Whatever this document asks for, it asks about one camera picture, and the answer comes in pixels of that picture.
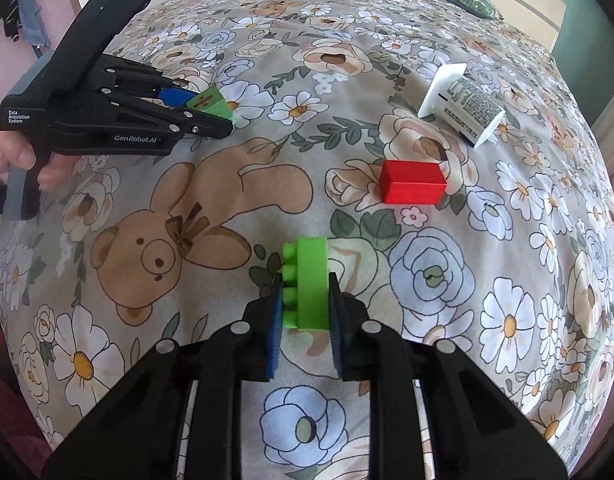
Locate small green block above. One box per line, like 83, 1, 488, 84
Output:
185, 87, 233, 120

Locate green toy brick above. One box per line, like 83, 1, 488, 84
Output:
281, 237, 329, 330

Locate red block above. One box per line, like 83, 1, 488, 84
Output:
379, 160, 447, 205

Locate white yogurt cup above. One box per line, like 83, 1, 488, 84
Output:
418, 63, 505, 148

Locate person's left hand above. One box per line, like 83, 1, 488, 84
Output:
0, 131, 80, 191

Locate hanging blue clothes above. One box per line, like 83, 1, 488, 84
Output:
2, 0, 51, 58

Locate floral bed quilt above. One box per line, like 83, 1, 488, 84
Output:
0, 0, 614, 479

